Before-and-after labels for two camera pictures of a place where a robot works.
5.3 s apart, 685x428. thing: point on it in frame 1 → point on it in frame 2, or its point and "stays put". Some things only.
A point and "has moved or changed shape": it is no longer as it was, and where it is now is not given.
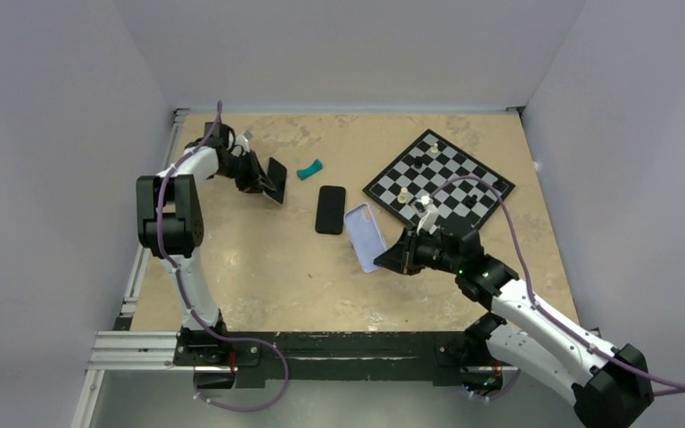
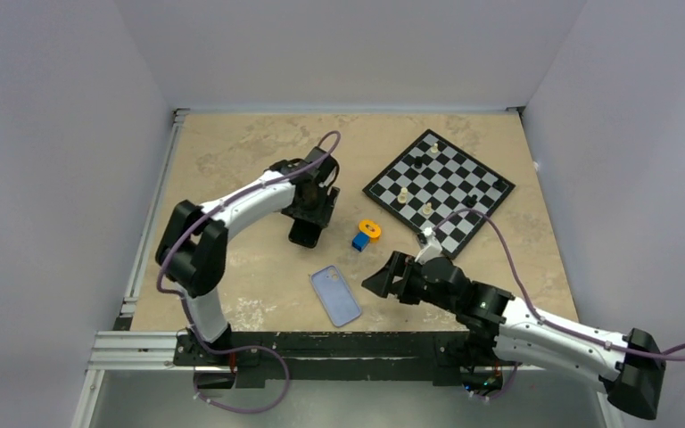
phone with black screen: (276, 174) has moved or changed shape
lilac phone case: (367, 235) → (335, 296)
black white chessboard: (417, 171) stays put
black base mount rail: (447, 358) stays put
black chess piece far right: (499, 185) stays put
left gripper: (256, 179) → (318, 215)
